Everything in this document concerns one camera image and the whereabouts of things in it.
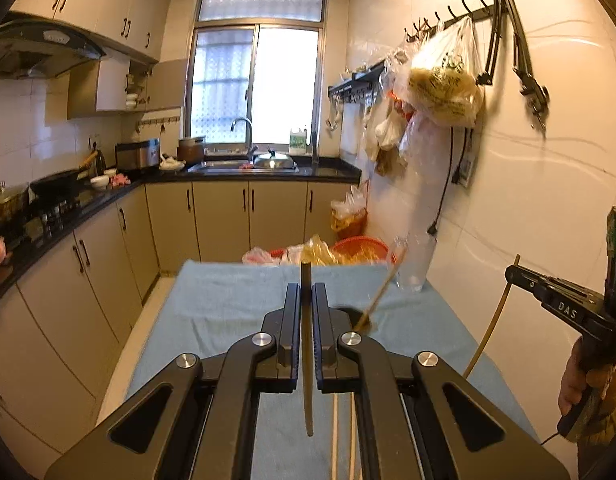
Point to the person's right forearm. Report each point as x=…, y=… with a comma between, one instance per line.
x=608, y=435

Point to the window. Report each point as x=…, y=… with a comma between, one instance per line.
x=255, y=60

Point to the chrome faucet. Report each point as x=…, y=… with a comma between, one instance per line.
x=246, y=130

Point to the yellowish plastic bag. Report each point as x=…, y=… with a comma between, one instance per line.
x=315, y=252

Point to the steel sink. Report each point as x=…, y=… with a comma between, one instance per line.
x=233, y=166

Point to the blue towel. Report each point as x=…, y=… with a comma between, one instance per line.
x=213, y=310

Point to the lower kitchen cabinets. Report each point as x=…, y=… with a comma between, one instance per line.
x=238, y=220

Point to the plastic bag with noodles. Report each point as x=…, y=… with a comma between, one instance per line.
x=445, y=85

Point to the black wall hook rail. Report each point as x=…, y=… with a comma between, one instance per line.
x=453, y=16

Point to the steel pot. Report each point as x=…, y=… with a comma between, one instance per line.
x=8, y=202

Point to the range hood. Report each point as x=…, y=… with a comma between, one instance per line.
x=38, y=45

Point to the black countertop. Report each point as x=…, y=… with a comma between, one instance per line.
x=328, y=173

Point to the person's right hand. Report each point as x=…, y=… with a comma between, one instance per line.
x=574, y=385

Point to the pink white plastic bag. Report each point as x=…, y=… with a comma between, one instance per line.
x=260, y=256

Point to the dark kettle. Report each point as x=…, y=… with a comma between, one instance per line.
x=99, y=161

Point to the black wok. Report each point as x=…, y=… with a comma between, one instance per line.
x=55, y=183

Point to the wall power socket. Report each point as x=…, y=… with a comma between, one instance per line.
x=466, y=165

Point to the red basket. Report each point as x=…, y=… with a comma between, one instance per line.
x=363, y=249

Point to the open wall cabinet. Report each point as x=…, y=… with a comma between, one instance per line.
x=113, y=87

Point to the glass pitcher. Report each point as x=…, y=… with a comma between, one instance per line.
x=415, y=260

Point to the hanging plastic bags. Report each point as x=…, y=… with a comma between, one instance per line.
x=393, y=127

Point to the steel pot lid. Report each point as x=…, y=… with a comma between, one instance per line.
x=274, y=161

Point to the kitchen cabinets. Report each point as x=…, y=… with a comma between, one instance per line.
x=103, y=0
x=238, y=220

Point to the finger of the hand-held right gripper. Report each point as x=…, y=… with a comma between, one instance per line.
x=563, y=302

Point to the wooden chopstick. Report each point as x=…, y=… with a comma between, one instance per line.
x=334, y=435
x=355, y=435
x=307, y=360
x=490, y=327
x=384, y=294

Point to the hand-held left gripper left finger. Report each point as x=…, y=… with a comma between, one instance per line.
x=294, y=327

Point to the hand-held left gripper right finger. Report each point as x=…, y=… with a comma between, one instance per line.
x=318, y=327

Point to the upper kitchen cabinets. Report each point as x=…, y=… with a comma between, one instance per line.
x=103, y=0

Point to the brown clay pot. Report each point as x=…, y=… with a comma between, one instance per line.
x=190, y=149

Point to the black wall shelf rack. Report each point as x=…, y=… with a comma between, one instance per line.
x=355, y=84

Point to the gas stove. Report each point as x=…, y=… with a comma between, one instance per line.
x=58, y=214

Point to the white bowl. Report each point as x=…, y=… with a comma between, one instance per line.
x=99, y=181

